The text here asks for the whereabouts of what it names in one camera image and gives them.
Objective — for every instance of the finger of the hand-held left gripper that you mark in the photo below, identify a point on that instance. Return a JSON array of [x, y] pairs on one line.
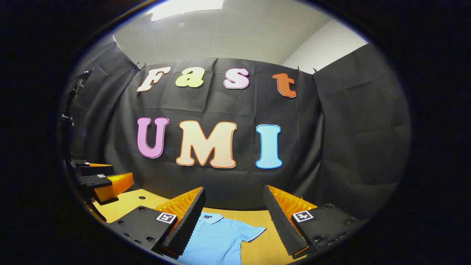
[[94, 170], [97, 181]]

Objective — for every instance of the black backdrop cloth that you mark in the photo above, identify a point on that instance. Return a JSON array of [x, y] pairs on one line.
[[228, 184]]

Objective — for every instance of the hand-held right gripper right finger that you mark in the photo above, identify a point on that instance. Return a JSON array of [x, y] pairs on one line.
[[283, 224]]

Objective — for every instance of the light blue polo T-shirt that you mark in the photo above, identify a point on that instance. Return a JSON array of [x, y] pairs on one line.
[[217, 239]]

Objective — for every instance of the white ceiling light panel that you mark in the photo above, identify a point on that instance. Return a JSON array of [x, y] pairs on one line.
[[186, 8]]

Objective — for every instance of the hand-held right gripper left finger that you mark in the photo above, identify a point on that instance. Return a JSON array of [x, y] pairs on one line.
[[186, 228]]

